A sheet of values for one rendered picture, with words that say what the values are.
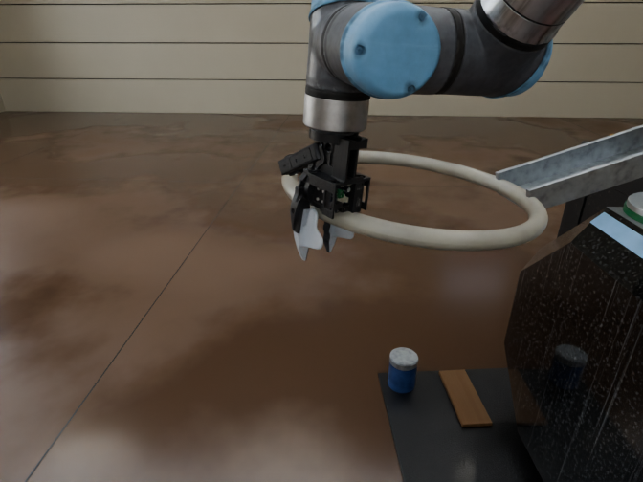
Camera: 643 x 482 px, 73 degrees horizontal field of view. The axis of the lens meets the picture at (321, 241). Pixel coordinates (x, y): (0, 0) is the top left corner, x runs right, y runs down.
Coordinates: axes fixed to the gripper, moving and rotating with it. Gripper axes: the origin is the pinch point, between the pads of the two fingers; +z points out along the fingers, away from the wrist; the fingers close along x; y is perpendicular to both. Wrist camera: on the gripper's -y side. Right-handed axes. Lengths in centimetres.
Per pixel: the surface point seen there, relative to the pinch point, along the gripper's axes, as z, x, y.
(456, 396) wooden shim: 79, 73, -1
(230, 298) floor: 91, 47, -110
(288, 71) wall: 35, 371, -503
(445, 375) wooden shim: 80, 79, -10
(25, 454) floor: 94, -46, -75
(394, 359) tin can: 70, 60, -20
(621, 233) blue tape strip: 3, 66, 27
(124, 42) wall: 17, 199, -677
